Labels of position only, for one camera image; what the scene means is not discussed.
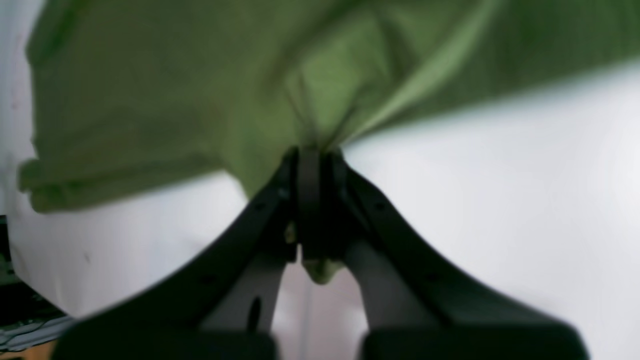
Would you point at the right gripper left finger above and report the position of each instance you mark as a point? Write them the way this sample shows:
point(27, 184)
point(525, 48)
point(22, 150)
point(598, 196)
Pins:
point(221, 305)

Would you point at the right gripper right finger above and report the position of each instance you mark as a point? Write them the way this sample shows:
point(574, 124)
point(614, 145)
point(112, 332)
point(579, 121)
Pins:
point(420, 305)

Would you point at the green t-shirt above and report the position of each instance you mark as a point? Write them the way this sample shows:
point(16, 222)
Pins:
point(134, 95)

